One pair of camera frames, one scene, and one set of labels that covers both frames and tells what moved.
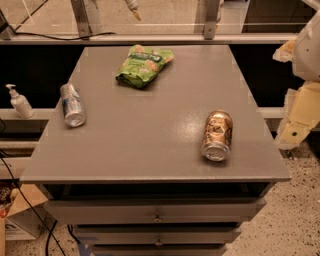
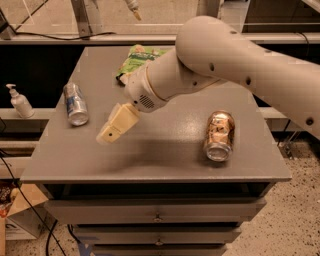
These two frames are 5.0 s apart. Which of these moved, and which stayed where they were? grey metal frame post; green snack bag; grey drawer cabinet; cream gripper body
Moved: cream gripper body
Stayed: green snack bag; grey metal frame post; grey drawer cabinet
